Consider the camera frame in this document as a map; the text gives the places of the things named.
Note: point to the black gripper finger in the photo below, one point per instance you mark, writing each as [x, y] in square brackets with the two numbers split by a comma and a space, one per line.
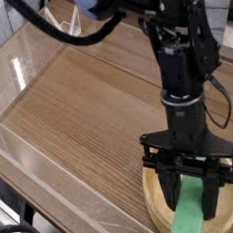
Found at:
[170, 185]
[209, 198]

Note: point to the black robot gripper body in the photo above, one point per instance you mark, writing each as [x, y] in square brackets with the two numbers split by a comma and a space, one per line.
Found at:
[188, 146]

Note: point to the green rectangular block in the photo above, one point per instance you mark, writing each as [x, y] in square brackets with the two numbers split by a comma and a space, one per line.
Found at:
[188, 216]

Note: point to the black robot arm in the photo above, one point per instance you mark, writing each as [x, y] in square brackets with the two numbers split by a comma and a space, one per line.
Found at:
[188, 55]

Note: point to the brown wooden bowl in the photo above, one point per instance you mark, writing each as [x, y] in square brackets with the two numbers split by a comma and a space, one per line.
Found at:
[163, 216]

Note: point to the black table leg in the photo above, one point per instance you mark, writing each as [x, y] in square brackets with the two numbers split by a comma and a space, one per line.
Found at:
[27, 213]

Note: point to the clear acrylic corner bracket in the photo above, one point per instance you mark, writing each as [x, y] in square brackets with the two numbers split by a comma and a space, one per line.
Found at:
[72, 28]

